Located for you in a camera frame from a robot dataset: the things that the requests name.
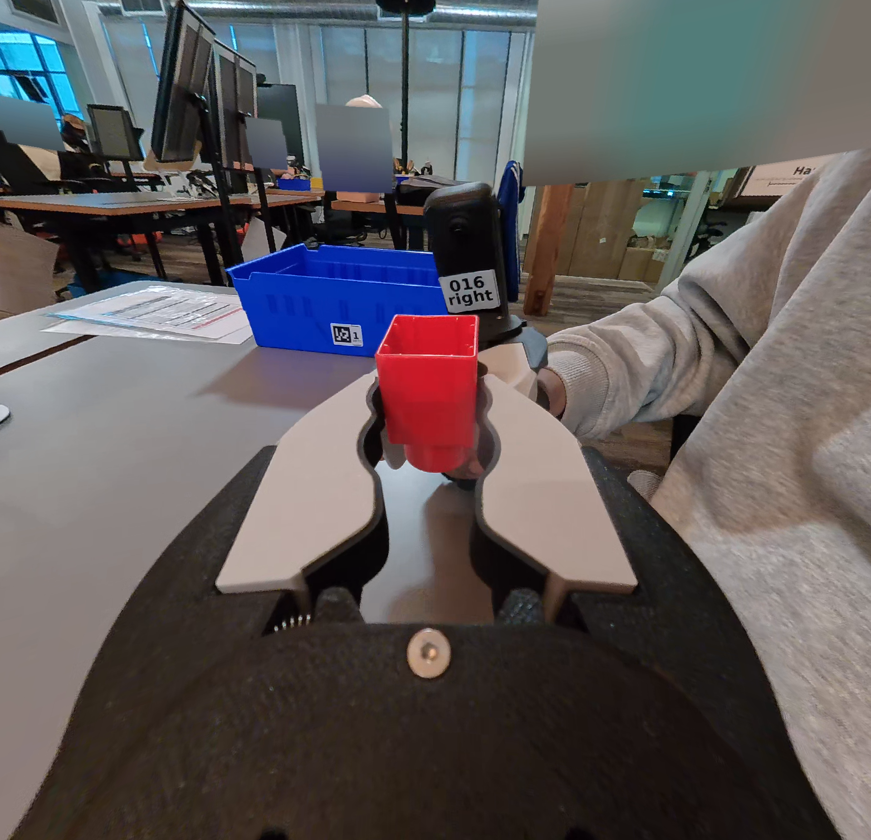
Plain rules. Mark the red square cup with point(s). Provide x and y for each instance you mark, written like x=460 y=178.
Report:
x=429 y=391

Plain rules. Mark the silver ventilation duct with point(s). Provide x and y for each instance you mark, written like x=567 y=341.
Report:
x=272 y=13

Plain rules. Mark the blue bin with marker tag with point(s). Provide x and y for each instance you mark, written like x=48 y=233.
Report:
x=292 y=309

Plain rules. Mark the person's right hand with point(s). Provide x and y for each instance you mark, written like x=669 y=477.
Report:
x=552 y=391

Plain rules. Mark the person's grey hoodie torso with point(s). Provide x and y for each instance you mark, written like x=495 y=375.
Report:
x=782 y=513

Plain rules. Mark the small black monitor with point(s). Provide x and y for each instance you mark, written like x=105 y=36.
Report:
x=115 y=132

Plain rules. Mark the printed paper sheet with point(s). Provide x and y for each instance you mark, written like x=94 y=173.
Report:
x=150 y=313

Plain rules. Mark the wooden-edged background desk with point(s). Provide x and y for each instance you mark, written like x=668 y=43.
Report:
x=136 y=204

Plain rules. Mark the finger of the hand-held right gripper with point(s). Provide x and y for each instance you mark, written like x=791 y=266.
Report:
x=517 y=377

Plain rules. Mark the black floor lamp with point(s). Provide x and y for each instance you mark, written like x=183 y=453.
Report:
x=405 y=0

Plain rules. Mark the person's right forearm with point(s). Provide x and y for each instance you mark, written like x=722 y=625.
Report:
x=646 y=350

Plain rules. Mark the wooden post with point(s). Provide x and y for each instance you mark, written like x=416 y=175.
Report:
x=544 y=241

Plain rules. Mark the blue hanging jacket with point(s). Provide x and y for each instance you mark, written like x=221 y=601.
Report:
x=510 y=207

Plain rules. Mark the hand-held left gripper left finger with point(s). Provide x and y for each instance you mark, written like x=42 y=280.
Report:
x=299 y=513

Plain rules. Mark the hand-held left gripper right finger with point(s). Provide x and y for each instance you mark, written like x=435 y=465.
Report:
x=558 y=513

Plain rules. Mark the large black monitor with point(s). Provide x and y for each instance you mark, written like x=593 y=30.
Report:
x=180 y=85

